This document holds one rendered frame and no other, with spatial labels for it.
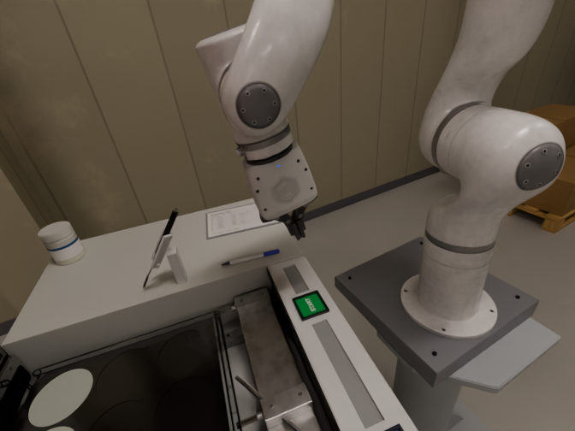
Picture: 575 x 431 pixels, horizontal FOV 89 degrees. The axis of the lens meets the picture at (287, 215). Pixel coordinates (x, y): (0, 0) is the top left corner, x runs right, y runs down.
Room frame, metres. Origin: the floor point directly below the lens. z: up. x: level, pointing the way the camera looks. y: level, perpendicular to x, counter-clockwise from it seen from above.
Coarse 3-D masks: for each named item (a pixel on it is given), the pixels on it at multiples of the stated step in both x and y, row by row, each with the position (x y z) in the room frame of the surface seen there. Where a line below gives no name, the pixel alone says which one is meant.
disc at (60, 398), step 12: (72, 372) 0.36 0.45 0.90; (84, 372) 0.35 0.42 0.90; (48, 384) 0.34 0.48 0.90; (60, 384) 0.33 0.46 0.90; (72, 384) 0.33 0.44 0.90; (84, 384) 0.33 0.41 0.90; (36, 396) 0.32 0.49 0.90; (48, 396) 0.31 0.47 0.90; (60, 396) 0.31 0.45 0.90; (72, 396) 0.31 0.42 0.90; (84, 396) 0.31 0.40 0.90; (36, 408) 0.29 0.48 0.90; (48, 408) 0.29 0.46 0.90; (60, 408) 0.29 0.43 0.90; (72, 408) 0.29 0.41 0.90; (36, 420) 0.27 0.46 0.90; (48, 420) 0.27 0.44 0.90; (60, 420) 0.27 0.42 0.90
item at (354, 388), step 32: (288, 288) 0.45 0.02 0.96; (320, 288) 0.44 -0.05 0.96; (320, 320) 0.36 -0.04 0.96; (320, 352) 0.30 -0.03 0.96; (352, 352) 0.29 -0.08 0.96; (320, 384) 0.25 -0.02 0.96; (352, 384) 0.24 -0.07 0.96; (384, 384) 0.23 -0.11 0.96; (352, 416) 0.20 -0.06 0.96; (384, 416) 0.19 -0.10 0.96
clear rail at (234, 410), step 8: (216, 312) 0.46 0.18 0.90; (216, 320) 0.44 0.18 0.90; (216, 328) 0.42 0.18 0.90; (224, 336) 0.40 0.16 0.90; (224, 344) 0.38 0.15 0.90; (224, 352) 0.36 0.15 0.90; (224, 360) 0.34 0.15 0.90; (224, 368) 0.33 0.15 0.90; (224, 376) 0.31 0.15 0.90; (232, 384) 0.30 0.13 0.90; (232, 392) 0.28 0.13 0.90; (232, 400) 0.27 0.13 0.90; (232, 408) 0.25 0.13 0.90; (232, 416) 0.24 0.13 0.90; (232, 424) 0.23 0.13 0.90
